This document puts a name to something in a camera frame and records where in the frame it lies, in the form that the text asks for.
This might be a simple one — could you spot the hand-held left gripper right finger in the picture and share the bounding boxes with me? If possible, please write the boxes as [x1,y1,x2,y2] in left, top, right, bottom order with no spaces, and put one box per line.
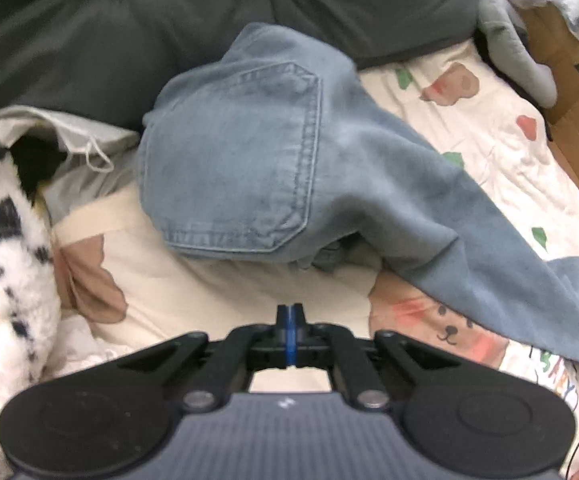
[291,304,465,411]

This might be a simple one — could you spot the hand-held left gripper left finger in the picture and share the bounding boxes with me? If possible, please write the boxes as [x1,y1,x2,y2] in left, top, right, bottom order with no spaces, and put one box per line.
[114,304,290,413]

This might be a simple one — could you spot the blue denim jeans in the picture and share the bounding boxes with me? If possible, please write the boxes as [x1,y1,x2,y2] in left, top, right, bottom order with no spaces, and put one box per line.
[136,22,579,367]

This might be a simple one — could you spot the cream bear print blanket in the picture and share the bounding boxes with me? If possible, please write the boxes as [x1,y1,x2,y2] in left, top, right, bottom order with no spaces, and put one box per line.
[49,40,579,480]

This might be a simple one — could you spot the white crumpled cloth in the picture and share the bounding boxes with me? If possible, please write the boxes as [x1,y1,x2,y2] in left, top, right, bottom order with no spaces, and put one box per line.
[44,310,120,371]

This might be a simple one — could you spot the white black spotted fluffy cloth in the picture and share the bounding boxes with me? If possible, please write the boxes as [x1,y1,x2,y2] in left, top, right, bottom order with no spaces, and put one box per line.
[0,90,62,476]

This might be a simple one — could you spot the dark grey duvet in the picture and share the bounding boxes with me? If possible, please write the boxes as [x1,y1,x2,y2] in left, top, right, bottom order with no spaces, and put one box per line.
[0,0,480,131]

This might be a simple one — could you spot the grey neck pillow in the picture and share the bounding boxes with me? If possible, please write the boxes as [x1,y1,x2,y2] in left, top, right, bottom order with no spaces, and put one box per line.
[477,0,557,108]

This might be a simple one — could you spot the light grey drawstring cloth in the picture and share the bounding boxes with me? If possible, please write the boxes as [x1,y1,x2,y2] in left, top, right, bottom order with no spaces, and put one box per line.
[0,105,142,221]

